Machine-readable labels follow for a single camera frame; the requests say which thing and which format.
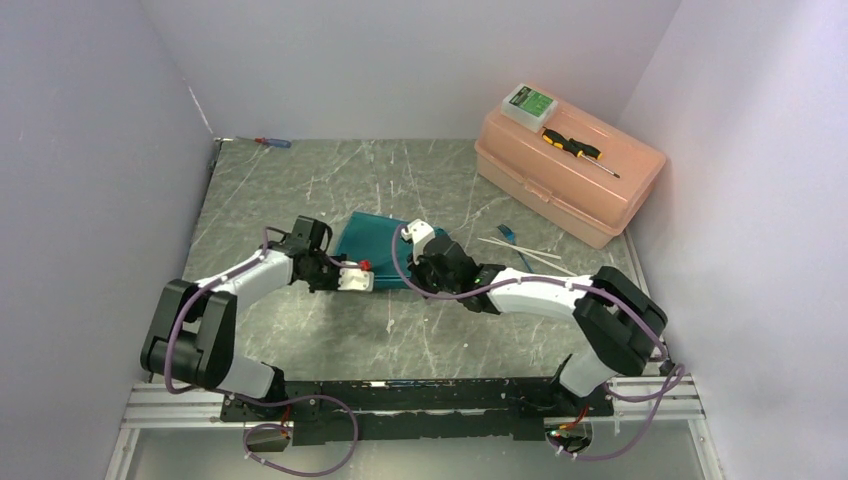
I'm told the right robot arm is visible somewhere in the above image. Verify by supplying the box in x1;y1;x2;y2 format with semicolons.
393;226;668;415

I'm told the blue plastic utensil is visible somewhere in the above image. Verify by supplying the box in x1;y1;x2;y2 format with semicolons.
497;224;534;273

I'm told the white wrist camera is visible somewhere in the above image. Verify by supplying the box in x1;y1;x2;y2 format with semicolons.
400;219;436;248
337;261;375;292

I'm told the white plastic utensil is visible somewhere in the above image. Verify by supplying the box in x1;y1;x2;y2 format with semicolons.
477;237;562;260
524;253;577;276

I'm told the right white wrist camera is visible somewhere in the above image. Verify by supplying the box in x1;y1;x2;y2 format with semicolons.
400;219;436;248

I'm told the yellow black screwdriver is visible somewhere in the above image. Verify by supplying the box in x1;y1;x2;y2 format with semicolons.
541;127;621;179

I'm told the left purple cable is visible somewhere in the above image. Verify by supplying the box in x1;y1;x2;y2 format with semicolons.
162;226;360;477

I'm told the green white small box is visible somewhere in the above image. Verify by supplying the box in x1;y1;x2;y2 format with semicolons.
500;83;559;133

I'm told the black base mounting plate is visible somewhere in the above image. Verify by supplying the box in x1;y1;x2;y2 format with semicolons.
220;377;614;446

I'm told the blue red screwdriver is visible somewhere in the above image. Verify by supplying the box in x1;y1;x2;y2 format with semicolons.
235;137;292;149

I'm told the pink plastic toolbox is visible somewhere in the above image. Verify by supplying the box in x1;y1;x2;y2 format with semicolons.
475;84;667;249

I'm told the teal cloth napkin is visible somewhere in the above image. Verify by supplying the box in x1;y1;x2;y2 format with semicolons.
333;211;445;291

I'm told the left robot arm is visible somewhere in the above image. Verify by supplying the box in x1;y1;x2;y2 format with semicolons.
140;216;348;420

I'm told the aluminium frame rail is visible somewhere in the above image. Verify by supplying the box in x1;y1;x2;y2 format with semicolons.
120;379;706;429

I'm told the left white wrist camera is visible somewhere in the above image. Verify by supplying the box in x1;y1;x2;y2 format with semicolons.
337;261;375;292

